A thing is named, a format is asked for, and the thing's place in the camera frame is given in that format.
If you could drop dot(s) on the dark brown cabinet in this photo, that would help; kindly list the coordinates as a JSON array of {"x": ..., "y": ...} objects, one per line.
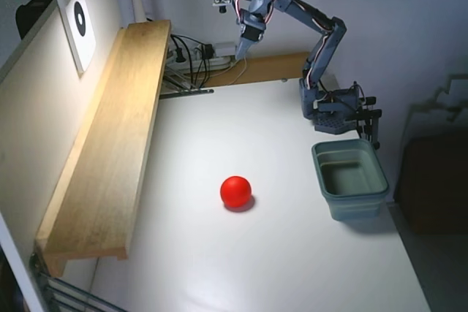
[{"x": 435, "y": 188}]

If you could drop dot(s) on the black bag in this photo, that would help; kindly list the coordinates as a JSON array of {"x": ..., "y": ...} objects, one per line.
[{"x": 31, "y": 12}]

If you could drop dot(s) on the white power strip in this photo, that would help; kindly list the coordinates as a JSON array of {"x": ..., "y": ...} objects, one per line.
[{"x": 221, "y": 49}]

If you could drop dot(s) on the grey rectangular container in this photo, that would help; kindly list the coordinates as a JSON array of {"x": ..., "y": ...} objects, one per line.
[{"x": 352, "y": 206}]

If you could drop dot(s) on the black table clamp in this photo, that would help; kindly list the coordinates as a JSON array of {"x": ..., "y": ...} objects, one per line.
[{"x": 371, "y": 122}]

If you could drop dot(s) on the red ball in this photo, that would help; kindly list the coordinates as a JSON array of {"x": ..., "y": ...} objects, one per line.
[{"x": 235, "y": 191}]

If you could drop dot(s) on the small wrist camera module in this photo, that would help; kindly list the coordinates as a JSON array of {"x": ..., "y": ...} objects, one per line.
[{"x": 222, "y": 0}]

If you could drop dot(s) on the metal shelf bracket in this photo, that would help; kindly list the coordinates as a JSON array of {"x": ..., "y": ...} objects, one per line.
[{"x": 183, "y": 92}]

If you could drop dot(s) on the grey metal rack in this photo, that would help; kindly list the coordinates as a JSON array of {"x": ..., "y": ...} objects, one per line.
[{"x": 69, "y": 292}]

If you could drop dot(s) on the white lamp pole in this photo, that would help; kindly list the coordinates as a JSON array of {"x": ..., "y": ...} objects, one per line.
[{"x": 137, "y": 1}]

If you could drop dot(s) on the blue-grey gripper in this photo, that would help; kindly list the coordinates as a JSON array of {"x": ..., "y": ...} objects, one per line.
[{"x": 249, "y": 36}]

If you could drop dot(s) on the blue-grey robot arm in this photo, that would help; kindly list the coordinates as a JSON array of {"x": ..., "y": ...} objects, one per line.
[{"x": 292, "y": 3}]

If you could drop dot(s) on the wooden back strip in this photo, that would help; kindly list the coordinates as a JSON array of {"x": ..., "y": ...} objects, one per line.
[{"x": 270, "y": 67}]

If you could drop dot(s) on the long wooden shelf board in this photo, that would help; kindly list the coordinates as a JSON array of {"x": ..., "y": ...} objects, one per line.
[{"x": 120, "y": 125}]

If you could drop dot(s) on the black plug adapter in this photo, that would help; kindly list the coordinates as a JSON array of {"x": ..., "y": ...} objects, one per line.
[{"x": 207, "y": 51}]

